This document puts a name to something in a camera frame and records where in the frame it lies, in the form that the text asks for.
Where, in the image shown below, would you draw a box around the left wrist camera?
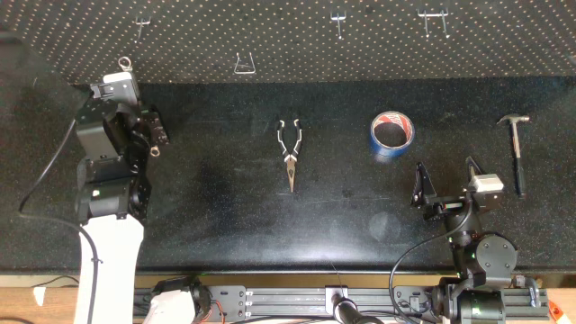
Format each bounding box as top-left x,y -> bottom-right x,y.
102,71 -> 140,105

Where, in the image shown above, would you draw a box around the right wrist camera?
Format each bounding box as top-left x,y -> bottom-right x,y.
467,173 -> 505,194

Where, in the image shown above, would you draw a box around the pliers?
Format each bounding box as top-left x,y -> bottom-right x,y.
275,118 -> 303,194

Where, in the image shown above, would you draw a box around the metal hook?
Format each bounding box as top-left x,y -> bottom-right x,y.
232,51 -> 257,76
133,15 -> 152,44
416,8 -> 451,40
329,11 -> 347,41

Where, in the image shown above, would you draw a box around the thin black wire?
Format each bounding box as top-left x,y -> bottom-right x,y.
29,274 -> 81,289

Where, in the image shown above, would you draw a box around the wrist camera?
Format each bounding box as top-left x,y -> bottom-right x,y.
102,71 -> 140,105
467,173 -> 505,194

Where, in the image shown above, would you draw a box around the mounting rail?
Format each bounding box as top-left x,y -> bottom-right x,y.
133,274 -> 550,324

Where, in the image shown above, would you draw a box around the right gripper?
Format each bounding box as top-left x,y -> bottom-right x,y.
409,156 -> 505,221

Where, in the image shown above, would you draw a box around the roll of blue tape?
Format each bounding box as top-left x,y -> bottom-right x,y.
369,110 -> 416,159

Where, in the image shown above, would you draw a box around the black pegboard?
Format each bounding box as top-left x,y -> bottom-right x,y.
0,0 -> 576,86

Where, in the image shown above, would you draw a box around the hammer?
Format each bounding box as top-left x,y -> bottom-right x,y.
496,113 -> 531,199

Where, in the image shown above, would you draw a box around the orange plastic piece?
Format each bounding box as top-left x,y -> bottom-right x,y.
547,300 -> 566,324

